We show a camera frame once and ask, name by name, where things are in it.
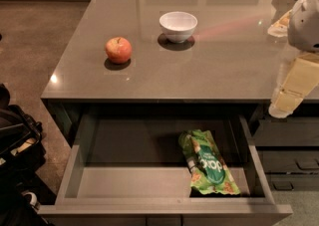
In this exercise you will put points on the open grey top drawer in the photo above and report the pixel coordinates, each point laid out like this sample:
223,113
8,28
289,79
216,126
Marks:
131,172

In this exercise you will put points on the green rice chip bag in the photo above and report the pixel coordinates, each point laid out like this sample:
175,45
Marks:
209,172

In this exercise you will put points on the red apple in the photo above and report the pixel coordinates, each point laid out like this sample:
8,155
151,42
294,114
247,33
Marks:
118,50

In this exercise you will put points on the grey counter cabinet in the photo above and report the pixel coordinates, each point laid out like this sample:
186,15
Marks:
180,51

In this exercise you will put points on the dark lower drawers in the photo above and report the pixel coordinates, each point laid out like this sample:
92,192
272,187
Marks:
288,147

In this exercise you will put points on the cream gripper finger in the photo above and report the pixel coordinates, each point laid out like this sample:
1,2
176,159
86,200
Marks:
297,78

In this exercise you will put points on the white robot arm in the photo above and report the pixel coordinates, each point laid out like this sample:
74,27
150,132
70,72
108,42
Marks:
301,27

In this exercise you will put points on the white bowl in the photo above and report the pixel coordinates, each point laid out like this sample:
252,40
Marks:
177,26

